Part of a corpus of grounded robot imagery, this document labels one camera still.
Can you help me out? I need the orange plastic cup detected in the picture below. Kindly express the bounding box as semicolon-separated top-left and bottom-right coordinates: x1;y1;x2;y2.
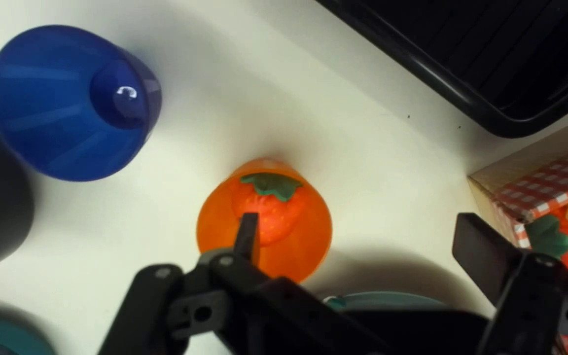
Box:
195;155;333;284

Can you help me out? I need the grey-blue plate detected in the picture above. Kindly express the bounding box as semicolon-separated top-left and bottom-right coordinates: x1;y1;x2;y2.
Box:
321;290;458;313

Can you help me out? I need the blue plastic cup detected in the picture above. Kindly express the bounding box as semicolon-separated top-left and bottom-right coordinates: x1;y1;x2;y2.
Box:
0;23;164;183

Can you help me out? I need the teal toy pot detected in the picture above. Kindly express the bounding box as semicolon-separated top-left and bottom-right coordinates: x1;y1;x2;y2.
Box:
0;311;57;355

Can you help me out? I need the red checkered basket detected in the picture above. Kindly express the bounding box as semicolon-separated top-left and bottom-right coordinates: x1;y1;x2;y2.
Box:
467;144;568;355

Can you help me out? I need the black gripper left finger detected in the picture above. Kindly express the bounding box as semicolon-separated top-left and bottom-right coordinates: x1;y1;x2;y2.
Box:
99;213;260;355

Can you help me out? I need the black plastic tray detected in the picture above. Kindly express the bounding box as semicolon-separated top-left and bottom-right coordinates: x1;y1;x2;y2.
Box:
316;0;568;140

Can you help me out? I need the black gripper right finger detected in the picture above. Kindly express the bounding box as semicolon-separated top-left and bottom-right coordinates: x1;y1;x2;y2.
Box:
452;213;568;355

